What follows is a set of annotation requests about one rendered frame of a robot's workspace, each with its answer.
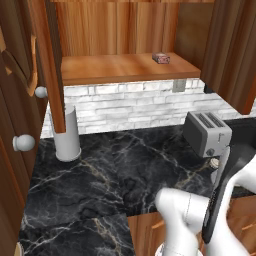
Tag grey two-slot toaster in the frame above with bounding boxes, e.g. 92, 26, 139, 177
182, 110, 233, 159

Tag grey wall outlet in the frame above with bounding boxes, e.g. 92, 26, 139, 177
172, 78, 187, 94

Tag wooden base cabinet front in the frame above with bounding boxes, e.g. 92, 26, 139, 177
127, 194, 256, 256

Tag wooden cabinet door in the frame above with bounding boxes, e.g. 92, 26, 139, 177
201, 0, 256, 116
31, 0, 67, 134

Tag small beige round object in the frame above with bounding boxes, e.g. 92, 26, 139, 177
208, 158, 220, 170

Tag pink-grey bar soap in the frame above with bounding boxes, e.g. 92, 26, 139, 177
151, 52, 172, 65

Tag tall wooden cabinet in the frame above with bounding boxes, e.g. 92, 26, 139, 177
0, 0, 49, 256

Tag wooden wall cabinet with shelf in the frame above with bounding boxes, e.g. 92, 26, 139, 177
49, 0, 215, 87

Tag round white cabinet knob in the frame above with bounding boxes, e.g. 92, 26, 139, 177
34, 85, 49, 99
12, 133, 36, 152

